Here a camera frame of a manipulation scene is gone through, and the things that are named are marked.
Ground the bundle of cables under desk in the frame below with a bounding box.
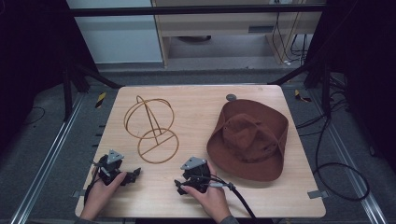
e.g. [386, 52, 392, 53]
[271, 11, 310, 67]

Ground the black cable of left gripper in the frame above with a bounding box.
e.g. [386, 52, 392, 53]
[83, 161, 105, 205]

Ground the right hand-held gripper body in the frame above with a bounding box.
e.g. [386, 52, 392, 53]
[179, 156, 212, 194]

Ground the person's right hand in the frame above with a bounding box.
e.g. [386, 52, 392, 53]
[180, 161, 233, 224]

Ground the white cabinet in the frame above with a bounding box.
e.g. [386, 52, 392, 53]
[65, 0, 164, 65]

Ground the brown felt hat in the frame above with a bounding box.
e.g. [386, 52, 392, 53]
[205, 98, 290, 183]

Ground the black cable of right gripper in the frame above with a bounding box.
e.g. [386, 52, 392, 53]
[188, 174, 258, 222]

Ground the yellow black striped tape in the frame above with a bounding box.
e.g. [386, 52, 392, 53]
[94, 91, 107, 110]
[294, 89, 313, 104]

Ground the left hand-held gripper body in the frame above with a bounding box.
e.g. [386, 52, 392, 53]
[92, 149, 129, 187]

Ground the golden wire hat stand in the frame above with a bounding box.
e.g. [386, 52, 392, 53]
[123, 94, 180, 165]

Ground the black metal stand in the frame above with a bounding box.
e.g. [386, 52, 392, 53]
[268, 59, 332, 119]
[61, 59, 125, 123]

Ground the light wooden desk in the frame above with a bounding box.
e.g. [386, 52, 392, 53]
[150, 0, 327, 68]

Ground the person's left hand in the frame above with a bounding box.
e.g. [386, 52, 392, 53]
[79, 171, 128, 222]

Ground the black horizontal bar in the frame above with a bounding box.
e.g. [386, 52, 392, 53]
[66, 3, 327, 18]

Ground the aluminium rail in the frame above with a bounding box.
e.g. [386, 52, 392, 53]
[311, 90, 389, 224]
[8, 92, 86, 224]

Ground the long black floor cable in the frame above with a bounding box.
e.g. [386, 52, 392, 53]
[295, 102, 371, 203]

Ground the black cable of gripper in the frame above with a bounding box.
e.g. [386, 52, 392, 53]
[188, 174, 258, 222]
[83, 161, 105, 205]

